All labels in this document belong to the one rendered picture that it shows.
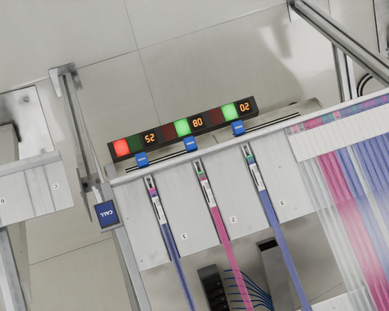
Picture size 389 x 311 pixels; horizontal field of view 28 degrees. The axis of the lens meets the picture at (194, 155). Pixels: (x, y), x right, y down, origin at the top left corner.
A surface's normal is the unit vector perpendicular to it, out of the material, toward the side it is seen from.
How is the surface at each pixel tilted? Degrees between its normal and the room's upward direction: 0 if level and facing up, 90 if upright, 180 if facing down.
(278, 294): 0
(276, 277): 0
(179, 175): 44
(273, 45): 0
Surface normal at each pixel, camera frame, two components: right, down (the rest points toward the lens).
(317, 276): 0.23, 0.44
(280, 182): 0.01, -0.25
